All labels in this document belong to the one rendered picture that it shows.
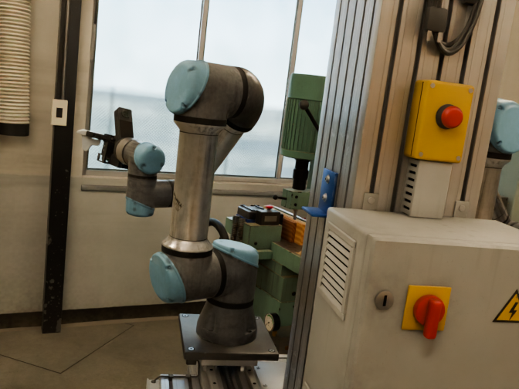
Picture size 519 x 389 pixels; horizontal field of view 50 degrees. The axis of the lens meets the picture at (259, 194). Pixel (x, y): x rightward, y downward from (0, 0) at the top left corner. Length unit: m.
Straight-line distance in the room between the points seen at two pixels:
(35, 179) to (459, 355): 2.57
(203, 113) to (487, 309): 0.66
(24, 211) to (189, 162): 2.06
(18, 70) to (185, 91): 1.82
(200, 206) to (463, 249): 0.59
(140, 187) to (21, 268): 1.89
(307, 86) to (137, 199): 0.85
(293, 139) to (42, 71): 1.52
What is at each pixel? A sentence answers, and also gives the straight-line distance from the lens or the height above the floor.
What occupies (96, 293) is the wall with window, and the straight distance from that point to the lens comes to 3.38.
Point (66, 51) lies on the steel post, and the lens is 3.02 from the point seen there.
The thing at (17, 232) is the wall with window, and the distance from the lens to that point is 3.21.
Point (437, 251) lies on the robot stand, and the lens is 0.85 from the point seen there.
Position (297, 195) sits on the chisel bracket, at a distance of 2.12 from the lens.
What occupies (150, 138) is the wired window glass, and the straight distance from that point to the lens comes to 3.30.
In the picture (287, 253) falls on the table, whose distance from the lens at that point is 1.92.
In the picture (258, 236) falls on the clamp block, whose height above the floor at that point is 0.92.
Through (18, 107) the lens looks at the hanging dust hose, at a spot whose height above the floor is 1.22.
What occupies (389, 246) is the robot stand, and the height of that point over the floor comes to 1.22.
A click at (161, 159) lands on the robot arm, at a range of 1.44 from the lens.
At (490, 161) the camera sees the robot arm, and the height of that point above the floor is 1.32.
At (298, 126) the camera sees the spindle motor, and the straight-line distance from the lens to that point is 2.06.
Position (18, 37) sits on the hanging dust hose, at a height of 1.54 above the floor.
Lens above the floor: 1.40
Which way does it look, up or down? 10 degrees down
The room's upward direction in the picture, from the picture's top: 7 degrees clockwise
